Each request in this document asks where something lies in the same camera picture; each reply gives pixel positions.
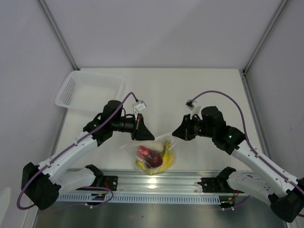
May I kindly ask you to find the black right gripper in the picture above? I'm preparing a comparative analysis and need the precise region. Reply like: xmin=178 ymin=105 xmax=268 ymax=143
xmin=172 ymin=114 xmax=215 ymax=141

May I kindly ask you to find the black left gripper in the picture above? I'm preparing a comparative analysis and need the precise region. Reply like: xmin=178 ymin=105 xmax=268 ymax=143
xmin=111 ymin=113 xmax=154 ymax=141

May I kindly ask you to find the red apple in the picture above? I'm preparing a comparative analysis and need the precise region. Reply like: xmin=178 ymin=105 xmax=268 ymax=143
xmin=137 ymin=145 xmax=152 ymax=159

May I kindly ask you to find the clear zip top bag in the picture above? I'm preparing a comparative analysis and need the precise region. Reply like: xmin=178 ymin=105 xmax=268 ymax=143
xmin=121 ymin=133 xmax=177 ymax=175

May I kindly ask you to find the yellow banana bunch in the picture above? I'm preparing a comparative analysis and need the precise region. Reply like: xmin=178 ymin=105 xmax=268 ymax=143
xmin=135 ymin=140 xmax=174 ymax=175

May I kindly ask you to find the dark red mangosteen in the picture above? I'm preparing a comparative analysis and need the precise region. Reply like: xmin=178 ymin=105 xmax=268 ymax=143
xmin=144 ymin=151 xmax=163 ymax=168

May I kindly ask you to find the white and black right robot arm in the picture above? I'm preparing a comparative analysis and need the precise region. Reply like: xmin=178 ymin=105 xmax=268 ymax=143
xmin=172 ymin=106 xmax=304 ymax=223

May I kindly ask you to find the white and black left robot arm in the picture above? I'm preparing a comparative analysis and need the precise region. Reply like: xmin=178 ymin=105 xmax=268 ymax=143
xmin=17 ymin=100 xmax=155 ymax=210

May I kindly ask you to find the white perforated plastic basket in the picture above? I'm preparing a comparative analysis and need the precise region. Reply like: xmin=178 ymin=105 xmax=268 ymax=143
xmin=55 ymin=71 xmax=125 ymax=113

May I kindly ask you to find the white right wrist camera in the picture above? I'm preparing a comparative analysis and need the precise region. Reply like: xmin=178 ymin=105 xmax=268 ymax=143
xmin=185 ymin=100 xmax=201 ymax=119

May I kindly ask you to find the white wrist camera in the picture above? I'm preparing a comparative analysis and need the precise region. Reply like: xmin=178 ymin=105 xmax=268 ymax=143
xmin=132 ymin=100 xmax=147 ymax=119
xmin=185 ymin=100 xmax=201 ymax=119

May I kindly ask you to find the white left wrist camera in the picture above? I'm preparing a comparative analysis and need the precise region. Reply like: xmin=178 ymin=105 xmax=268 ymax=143
xmin=132 ymin=100 xmax=147 ymax=119

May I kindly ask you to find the aluminium mounting rail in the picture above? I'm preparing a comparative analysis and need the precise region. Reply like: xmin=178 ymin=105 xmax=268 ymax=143
xmin=102 ymin=170 xmax=219 ymax=194

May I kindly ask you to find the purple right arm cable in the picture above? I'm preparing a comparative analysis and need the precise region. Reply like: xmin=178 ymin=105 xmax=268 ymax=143
xmin=186 ymin=90 xmax=304 ymax=217

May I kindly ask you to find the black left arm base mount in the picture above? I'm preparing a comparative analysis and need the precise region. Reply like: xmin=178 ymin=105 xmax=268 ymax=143
xmin=95 ymin=176 xmax=118 ymax=191

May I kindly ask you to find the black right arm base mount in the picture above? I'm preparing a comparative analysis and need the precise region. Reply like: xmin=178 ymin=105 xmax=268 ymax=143
xmin=197 ymin=177 xmax=243 ymax=193

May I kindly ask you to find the white slotted cable duct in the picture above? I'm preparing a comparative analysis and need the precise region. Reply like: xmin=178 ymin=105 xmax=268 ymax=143
xmin=57 ymin=193 xmax=221 ymax=205

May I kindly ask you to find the right aluminium frame post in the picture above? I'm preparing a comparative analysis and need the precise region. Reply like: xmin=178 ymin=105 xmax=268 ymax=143
xmin=242 ymin=0 xmax=292 ymax=76

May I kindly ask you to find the aluminium frame post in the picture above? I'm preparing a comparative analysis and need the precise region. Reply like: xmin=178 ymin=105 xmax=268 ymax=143
xmin=36 ymin=0 xmax=79 ymax=70
xmin=242 ymin=0 xmax=292 ymax=76

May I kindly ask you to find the left aluminium frame post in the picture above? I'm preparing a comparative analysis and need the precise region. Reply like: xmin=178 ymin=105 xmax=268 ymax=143
xmin=36 ymin=0 xmax=79 ymax=70

